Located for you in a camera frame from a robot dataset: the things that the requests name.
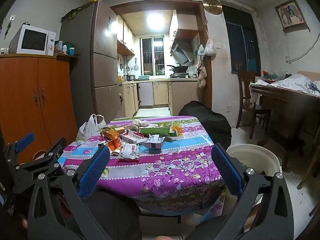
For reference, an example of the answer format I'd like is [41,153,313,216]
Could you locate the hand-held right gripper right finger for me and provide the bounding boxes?
[211,144,295,240]

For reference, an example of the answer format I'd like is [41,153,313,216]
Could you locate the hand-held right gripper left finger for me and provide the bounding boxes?
[27,145,112,240]

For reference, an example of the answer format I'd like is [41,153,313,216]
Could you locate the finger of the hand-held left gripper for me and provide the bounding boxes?
[4,132,35,160]
[14,137,67,180]

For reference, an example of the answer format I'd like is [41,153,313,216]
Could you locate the white plastic bucket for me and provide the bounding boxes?
[226,144,280,178]

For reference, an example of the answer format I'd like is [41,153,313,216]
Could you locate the orange and white packet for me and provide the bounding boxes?
[105,139,125,155]

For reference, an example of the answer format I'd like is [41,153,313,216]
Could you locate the white snack packet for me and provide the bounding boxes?
[117,144,140,161]

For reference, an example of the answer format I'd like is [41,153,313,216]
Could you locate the orange gold packet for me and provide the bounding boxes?
[101,127,120,140]

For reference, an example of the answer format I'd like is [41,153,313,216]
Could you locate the red and white box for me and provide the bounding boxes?
[121,130,148,143]

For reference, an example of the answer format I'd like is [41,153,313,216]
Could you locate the white printed wrapper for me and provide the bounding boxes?
[147,134,167,146]

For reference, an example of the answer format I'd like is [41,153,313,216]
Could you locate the long green box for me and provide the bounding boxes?
[139,127,179,137]

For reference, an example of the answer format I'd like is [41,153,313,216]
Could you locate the orange wooden cabinet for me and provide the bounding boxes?
[0,54,80,165]

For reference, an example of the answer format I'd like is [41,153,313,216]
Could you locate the black cloth covered stool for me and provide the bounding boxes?
[178,100,232,150]

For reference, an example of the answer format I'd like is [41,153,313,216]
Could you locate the floral purple tablecloth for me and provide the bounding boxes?
[57,116,227,215]

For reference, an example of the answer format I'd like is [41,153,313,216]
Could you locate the crumpled white tissue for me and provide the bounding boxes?
[131,119,150,130]

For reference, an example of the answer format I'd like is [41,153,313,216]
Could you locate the dark wooden chair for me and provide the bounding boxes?
[236,70,272,139]

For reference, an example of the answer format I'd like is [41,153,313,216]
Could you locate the brown wooden chair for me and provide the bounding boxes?
[297,140,320,217]

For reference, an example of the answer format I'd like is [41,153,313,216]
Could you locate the dark wooden dining table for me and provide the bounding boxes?
[250,84,320,160]

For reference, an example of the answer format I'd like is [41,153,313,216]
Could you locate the grey refrigerator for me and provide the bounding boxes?
[60,0,127,130]

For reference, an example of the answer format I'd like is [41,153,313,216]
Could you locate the hanging beige cloth bags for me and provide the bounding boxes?
[196,44,208,89]

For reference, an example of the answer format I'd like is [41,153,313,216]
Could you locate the white microwave oven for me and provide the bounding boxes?
[9,24,57,56]

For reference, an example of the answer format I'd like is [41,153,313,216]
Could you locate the beige kitchen base cabinets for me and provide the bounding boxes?
[122,78,200,117]

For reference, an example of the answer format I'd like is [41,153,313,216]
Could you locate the green red clothes pile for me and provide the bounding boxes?
[261,70,280,81]

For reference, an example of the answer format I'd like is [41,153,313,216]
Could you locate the black wok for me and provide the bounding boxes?
[167,64,189,72]

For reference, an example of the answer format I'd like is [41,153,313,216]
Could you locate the white cloth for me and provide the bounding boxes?
[249,73,320,105]

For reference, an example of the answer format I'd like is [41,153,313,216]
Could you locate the blue cloth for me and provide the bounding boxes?
[307,80,320,93]

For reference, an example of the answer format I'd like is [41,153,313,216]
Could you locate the hanging white plastic bag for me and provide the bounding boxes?
[204,39,217,57]

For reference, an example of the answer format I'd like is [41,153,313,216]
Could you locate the steel range hood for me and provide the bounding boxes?
[170,41,194,65]

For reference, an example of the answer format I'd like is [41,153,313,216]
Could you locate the beige board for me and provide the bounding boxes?
[296,70,320,81]

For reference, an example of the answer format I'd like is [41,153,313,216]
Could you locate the barred kitchen window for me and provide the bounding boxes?
[140,37,165,77]

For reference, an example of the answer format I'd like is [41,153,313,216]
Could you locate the dark window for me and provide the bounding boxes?
[222,5,262,74]

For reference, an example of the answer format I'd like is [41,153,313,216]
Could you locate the beige upper kitchen cabinets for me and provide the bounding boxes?
[117,15,136,55]

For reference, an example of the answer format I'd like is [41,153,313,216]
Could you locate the green yellow bundle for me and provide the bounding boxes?
[61,0,100,20]

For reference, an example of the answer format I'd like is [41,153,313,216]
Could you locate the brown upper kitchen cabinet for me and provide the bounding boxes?
[169,10,200,42]

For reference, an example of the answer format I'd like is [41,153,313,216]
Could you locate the round ceiling lamp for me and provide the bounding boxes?
[146,12,164,30]

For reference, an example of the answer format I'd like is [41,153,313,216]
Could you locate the framed elephant picture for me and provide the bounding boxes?
[274,0,307,32]

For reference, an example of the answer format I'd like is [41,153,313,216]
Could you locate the white plastic bag with handles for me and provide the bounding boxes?
[76,114,107,140]

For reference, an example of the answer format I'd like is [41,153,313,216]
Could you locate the white wall cable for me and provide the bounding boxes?
[285,32,320,64]

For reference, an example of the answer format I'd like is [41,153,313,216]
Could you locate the gold wall clock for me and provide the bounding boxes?
[202,0,223,15]

